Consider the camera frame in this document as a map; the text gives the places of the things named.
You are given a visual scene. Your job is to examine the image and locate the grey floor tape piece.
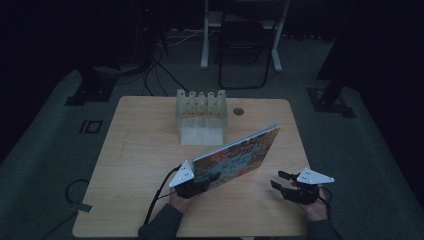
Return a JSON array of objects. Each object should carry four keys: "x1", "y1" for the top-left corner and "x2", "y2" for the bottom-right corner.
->
[{"x1": 70, "y1": 203, "x2": 94, "y2": 214}]

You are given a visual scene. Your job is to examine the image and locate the black folding chair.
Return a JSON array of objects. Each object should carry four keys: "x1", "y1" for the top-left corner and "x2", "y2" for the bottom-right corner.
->
[{"x1": 217, "y1": 0, "x2": 272, "y2": 91}]

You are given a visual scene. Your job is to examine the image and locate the black floor cable loop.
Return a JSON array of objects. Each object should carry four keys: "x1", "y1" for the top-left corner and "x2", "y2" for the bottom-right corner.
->
[{"x1": 39, "y1": 178, "x2": 91, "y2": 240}]

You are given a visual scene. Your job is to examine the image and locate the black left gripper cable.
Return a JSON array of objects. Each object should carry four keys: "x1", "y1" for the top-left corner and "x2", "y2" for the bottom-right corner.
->
[{"x1": 143, "y1": 164, "x2": 183, "y2": 227}]

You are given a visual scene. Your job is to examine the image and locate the translucent plastic book rack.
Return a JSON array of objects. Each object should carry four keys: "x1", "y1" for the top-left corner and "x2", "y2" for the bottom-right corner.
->
[{"x1": 175, "y1": 88, "x2": 229, "y2": 147}]

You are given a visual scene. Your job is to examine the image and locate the white floor cable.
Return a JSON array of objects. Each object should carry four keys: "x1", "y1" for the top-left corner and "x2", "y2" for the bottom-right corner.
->
[{"x1": 156, "y1": 29, "x2": 205, "y2": 48}]

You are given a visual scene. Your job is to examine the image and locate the black floor cables bundle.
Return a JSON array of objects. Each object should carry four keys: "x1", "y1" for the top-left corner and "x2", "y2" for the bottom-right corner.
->
[{"x1": 114, "y1": 39, "x2": 191, "y2": 98}]

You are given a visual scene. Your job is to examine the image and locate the person's left hand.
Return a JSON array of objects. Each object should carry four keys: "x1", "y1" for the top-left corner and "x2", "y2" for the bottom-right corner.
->
[{"x1": 168, "y1": 187, "x2": 195, "y2": 214}]

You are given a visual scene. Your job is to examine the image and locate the black stand base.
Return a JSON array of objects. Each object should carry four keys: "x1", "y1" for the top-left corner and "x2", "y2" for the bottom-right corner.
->
[
  {"x1": 64, "y1": 66, "x2": 118, "y2": 107},
  {"x1": 306, "y1": 78, "x2": 357, "y2": 119}
]

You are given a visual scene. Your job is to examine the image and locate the colourful children's picture book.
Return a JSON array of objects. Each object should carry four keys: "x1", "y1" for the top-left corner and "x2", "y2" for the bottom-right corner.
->
[{"x1": 192, "y1": 122, "x2": 281, "y2": 193}]

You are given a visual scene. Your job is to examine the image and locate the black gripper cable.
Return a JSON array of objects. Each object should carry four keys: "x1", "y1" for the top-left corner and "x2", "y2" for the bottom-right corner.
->
[
  {"x1": 143, "y1": 164, "x2": 183, "y2": 227},
  {"x1": 318, "y1": 185, "x2": 334, "y2": 221}
]

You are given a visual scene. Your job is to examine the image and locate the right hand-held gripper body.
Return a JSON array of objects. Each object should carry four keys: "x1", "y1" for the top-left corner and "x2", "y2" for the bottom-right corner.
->
[{"x1": 281, "y1": 167, "x2": 336, "y2": 206}]

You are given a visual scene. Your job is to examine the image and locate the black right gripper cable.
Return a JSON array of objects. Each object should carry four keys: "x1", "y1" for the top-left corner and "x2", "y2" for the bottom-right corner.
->
[{"x1": 318, "y1": 185, "x2": 334, "y2": 221}]

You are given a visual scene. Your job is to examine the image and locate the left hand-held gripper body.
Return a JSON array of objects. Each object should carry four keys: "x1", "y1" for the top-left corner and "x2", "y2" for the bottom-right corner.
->
[{"x1": 168, "y1": 159, "x2": 210, "y2": 200}]

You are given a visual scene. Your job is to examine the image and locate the person's right hand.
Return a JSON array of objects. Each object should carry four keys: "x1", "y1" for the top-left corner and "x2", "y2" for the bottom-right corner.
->
[{"x1": 301, "y1": 186, "x2": 330, "y2": 222}]

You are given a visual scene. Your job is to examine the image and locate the white metal desk frame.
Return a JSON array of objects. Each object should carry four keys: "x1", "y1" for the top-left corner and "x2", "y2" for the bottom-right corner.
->
[{"x1": 199, "y1": 0, "x2": 291, "y2": 73}]

